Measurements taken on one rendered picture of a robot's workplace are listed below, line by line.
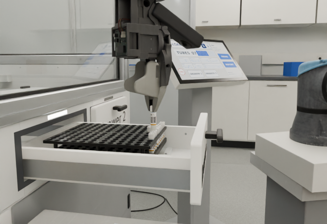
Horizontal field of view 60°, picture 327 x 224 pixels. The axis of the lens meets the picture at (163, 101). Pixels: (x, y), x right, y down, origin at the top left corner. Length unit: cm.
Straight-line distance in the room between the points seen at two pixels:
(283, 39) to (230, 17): 86
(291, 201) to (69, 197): 60
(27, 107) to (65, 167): 14
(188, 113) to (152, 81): 109
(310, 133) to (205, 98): 84
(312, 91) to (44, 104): 68
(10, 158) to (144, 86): 27
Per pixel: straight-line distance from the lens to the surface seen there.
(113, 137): 61
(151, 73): 49
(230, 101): 356
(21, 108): 60
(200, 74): 146
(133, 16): 49
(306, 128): 88
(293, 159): 80
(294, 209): 91
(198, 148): 46
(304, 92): 88
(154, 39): 49
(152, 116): 52
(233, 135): 364
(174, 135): 73
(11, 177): 60
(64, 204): 78
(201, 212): 181
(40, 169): 60
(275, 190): 99
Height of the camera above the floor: 105
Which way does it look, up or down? 8 degrees down
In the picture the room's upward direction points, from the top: straight up
